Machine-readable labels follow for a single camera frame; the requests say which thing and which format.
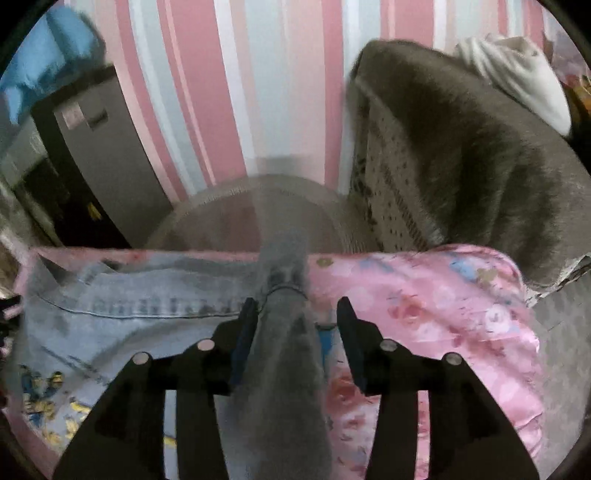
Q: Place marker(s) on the white folded garment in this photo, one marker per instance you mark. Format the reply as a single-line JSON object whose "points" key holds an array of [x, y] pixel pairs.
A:
{"points": [[518, 67]]}

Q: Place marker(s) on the blue cloth cover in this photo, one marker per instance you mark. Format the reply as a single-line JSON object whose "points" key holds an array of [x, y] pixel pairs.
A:
{"points": [[61, 46]]}

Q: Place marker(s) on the pink floral bed sheet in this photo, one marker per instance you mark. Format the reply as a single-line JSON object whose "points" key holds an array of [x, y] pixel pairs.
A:
{"points": [[463, 299]]}

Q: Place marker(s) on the pink floral gift bag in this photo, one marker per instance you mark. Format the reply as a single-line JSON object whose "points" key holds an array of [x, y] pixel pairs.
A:
{"points": [[569, 65]]}

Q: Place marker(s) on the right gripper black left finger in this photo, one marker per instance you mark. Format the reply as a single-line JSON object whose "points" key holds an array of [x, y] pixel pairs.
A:
{"points": [[122, 436]]}

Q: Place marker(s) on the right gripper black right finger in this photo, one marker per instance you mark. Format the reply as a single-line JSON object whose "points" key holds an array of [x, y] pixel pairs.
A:
{"points": [[470, 435]]}

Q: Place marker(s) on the brown blanket covered furniture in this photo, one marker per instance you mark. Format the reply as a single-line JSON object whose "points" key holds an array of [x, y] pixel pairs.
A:
{"points": [[443, 158]]}

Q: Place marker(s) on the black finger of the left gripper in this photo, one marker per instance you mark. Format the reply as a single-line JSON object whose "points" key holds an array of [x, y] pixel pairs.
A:
{"points": [[10, 307]]}

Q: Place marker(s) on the silver black water dispenser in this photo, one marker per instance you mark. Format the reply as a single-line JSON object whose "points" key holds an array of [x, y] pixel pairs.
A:
{"points": [[80, 170]]}

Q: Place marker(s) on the floral blue curtain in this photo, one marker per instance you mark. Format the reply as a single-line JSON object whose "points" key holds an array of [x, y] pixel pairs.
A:
{"points": [[19, 233]]}

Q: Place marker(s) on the blue denim jacket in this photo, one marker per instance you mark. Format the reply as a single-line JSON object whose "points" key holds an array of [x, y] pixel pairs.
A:
{"points": [[83, 322]]}

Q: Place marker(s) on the black garment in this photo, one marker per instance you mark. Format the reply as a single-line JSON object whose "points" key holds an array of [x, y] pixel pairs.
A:
{"points": [[580, 116]]}

